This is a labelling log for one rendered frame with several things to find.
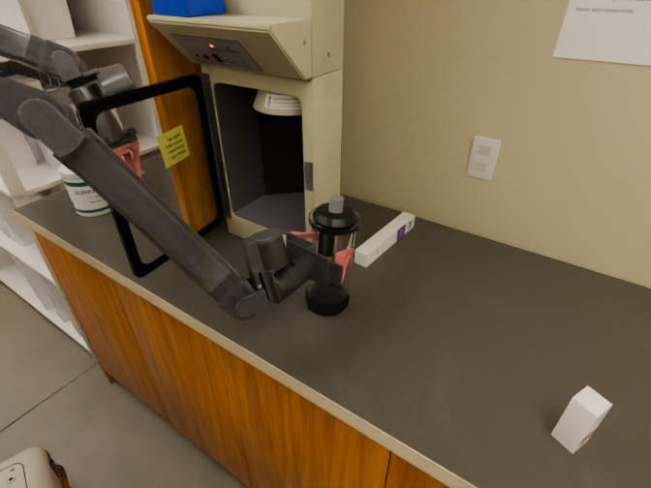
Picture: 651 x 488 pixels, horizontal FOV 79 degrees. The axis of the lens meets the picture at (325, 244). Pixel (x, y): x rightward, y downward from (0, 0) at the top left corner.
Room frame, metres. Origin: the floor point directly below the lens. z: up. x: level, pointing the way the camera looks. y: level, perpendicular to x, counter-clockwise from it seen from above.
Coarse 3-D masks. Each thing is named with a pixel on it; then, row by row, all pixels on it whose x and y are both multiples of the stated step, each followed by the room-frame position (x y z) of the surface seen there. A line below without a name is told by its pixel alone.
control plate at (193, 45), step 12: (180, 36) 0.88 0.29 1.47; (192, 36) 0.85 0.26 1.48; (192, 48) 0.90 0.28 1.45; (204, 48) 0.87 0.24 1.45; (216, 48) 0.85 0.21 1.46; (240, 48) 0.80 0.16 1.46; (204, 60) 0.92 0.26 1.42; (216, 60) 0.89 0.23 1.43; (240, 60) 0.84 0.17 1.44; (252, 60) 0.82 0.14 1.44
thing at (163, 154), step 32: (160, 96) 0.86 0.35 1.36; (192, 96) 0.94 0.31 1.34; (128, 128) 0.78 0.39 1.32; (160, 128) 0.84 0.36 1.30; (192, 128) 0.92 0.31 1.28; (128, 160) 0.76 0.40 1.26; (160, 160) 0.83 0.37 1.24; (192, 160) 0.90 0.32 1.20; (160, 192) 0.81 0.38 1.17; (192, 192) 0.89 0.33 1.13; (192, 224) 0.87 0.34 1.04; (128, 256) 0.70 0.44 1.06; (160, 256) 0.77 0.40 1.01
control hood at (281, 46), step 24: (168, 24) 0.86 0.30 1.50; (192, 24) 0.82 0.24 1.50; (216, 24) 0.78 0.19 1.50; (240, 24) 0.75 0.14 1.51; (264, 24) 0.72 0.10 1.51; (288, 24) 0.75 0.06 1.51; (264, 48) 0.76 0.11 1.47; (288, 48) 0.75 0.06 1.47; (264, 72) 0.84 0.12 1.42; (288, 72) 0.79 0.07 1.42
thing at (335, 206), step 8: (336, 200) 0.68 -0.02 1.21; (320, 208) 0.70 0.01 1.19; (328, 208) 0.69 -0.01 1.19; (336, 208) 0.68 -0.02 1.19; (344, 208) 0.70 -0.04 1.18; (352, 208) 0.71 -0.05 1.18; (320, 216) 0.67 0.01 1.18; (328, 216) 0.67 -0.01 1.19; (336, 216) 0.67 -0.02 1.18; (344, 216) 0.67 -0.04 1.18; (352, 216) 0.67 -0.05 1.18; (328, 224) 0.65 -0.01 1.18; (336, 224) 0.65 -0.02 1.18; (344, 224) 0.65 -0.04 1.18; (352, 224) 0.66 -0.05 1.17
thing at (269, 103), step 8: (256, 96) 0.96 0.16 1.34; (264, 96) 0.92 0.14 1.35; (272, 96) 0.90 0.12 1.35; (280, 96) 0.90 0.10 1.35; (288, 96) 0.90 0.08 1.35; (256, 104) 0.93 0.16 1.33; (264, 104) 0.91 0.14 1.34; (272, 104) 0.90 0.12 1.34; (280, 104) 0.89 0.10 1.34; (288, 104) 0.89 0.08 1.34; (296, 104) 0.89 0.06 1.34; (264, 112) 0.90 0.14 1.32; (272, 112) 0.89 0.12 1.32; (280, 112) 0.89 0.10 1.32; (288, 112) 0.88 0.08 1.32; (296, 112) 0.89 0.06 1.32
